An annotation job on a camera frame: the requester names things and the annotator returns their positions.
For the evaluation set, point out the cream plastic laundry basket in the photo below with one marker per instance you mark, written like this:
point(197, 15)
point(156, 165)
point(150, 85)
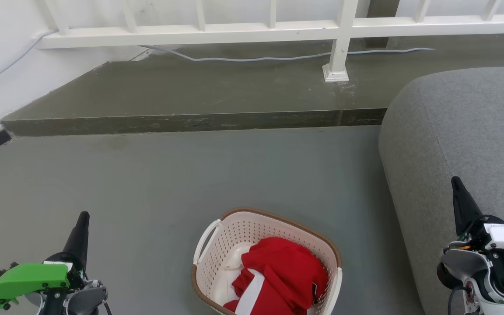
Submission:
point(234, 236)

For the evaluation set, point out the white railing fence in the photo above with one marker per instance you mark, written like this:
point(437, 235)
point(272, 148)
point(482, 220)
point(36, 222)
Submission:
point(341, 43)

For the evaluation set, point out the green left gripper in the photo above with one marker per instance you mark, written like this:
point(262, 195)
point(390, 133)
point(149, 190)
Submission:
point(29, 278)

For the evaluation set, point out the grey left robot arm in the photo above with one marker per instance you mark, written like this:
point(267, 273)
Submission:
point(83, 299)

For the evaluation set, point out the red and white garment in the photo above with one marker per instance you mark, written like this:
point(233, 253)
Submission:
point(282, 271)

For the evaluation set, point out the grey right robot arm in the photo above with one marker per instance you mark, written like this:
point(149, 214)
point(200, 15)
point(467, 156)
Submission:
point(470, 267)

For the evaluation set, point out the grey fabric sofa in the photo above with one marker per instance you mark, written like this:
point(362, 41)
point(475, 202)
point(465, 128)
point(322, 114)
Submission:
point(466, 131)

